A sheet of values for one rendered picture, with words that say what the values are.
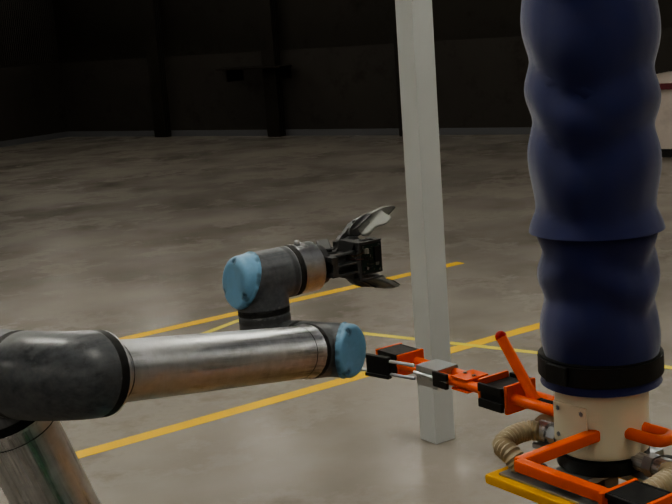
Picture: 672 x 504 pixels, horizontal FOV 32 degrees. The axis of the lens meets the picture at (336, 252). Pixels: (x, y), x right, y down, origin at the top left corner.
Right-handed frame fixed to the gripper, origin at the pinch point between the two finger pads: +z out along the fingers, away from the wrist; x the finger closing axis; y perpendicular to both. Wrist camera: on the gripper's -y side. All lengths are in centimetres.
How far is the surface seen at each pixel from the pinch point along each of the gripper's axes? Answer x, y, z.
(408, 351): -31.4, -27.7, 23.8
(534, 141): 19.0, 24.5, 13.2
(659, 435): -33, 43, 22
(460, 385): -33.9, -6.5, 20.1
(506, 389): -31.3, 8.2, 19.2
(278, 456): -158, -279, 141
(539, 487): -44, 25, 10
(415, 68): 20, -236, 203
